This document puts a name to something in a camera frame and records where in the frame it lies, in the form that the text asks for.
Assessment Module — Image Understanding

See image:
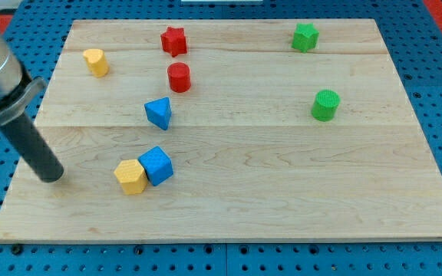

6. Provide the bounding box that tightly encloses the blue triangle block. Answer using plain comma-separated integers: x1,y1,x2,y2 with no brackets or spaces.
144,97,172,130

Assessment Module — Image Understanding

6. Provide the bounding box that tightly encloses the green cylinder block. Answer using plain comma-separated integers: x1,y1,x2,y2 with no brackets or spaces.
311,90,341,122

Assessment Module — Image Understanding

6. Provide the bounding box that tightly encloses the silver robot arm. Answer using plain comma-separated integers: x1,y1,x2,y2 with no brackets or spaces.
0,34,64,182

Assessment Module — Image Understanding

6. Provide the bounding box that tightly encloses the yellow heart block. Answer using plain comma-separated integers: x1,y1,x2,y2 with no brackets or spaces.
83,48,109,77

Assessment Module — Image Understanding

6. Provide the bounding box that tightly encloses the yellow hexagon block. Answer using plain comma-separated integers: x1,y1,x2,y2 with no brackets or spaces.
114,159,148,195

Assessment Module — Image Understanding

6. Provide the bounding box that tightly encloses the red cylinder block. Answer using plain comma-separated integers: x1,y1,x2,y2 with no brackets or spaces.
167,62,191,93

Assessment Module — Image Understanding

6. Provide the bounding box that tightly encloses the wooden board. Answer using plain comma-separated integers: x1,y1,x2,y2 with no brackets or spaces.
0,19,442,245

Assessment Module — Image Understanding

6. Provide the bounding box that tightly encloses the green star block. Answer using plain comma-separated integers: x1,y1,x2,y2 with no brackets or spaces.
292,23,319,53

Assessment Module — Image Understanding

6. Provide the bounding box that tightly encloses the red star block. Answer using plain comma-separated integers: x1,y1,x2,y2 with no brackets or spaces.
160,26,188,58

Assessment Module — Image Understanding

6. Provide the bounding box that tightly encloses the blue cube block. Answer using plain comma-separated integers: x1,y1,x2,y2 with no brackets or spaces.
138,146,173,186

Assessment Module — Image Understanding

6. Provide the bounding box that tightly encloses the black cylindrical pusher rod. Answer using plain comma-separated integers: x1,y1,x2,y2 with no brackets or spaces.
0,113,64,182

